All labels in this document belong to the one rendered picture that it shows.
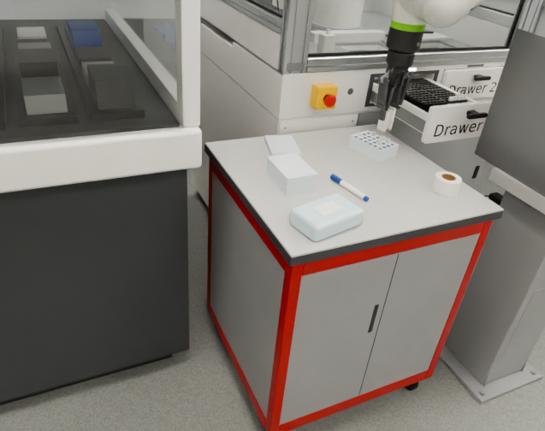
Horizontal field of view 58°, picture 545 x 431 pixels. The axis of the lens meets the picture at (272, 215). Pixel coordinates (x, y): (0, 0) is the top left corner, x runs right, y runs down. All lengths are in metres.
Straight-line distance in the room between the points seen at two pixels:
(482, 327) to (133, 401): 1.19
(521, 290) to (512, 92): 0.59
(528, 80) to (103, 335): 1.42
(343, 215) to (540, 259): 0.71
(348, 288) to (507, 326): 0.71
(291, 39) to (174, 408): 1.19
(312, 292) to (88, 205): 0.60
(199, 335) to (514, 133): 1.25
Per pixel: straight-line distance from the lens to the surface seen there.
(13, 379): 1.67
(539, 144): 1.53
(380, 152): 1.47
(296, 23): 1.50
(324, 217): 1.08
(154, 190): 1.32
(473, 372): 1.96
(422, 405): 1.83
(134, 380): 1.78
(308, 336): 1.26
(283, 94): 1.55
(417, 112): 1.56
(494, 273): 1.74
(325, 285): 1.16
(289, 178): 1.20
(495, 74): 2.07
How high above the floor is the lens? 1.38
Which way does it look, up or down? 33 degrees down
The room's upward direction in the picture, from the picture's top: 6 degrees clockwise
